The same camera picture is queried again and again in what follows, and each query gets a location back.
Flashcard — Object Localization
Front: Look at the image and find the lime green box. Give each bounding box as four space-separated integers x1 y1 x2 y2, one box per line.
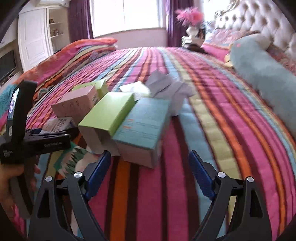
78 92 135 156

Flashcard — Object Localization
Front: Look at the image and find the green vitamin E box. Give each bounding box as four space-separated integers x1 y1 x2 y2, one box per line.
54 142 91 178

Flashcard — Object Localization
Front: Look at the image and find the person left hand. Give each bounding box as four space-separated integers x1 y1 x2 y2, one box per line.
1 164 40 219

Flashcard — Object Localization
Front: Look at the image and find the white barcode box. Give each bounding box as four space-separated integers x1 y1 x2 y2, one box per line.
40 117 75 133

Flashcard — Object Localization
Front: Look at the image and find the pink white box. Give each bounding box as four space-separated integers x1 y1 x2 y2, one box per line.
51 86 98 125

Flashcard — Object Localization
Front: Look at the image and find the pale green box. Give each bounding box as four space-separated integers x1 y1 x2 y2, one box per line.
72 79 108 99

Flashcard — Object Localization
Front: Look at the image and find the light blue box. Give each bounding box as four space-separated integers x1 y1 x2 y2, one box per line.
113 97 171 169

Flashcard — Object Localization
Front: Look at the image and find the folded colourful quilt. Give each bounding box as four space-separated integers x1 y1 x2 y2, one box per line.
14 37 118 93

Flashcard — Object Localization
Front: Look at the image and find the black television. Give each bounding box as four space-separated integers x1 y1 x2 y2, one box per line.
0 50 16 81

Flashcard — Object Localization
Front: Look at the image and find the striped colourful bedspread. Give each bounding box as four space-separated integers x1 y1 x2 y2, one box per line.
27 45 295 240

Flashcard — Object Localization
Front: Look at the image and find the white wardrobe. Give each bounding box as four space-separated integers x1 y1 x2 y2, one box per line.
18 6 70 72

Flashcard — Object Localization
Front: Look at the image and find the purple curtain left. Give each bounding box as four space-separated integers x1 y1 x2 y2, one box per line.
68 0 93 42

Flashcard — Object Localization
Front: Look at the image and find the purple curtain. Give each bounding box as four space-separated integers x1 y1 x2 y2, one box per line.
163 0 194 47
68 0 93 42

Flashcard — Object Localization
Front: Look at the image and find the purple curtain right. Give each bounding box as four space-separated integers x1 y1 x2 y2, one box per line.
163 0 194 47

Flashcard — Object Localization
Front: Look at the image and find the light blue long plush pillow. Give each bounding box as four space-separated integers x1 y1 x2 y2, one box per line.
230 34 295 137

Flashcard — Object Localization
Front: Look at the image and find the pink feather flowers vase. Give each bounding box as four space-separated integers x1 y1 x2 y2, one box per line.
175 7 206 47

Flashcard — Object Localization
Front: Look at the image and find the tufted cream headboard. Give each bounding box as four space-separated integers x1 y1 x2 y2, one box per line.
215 1 295 60

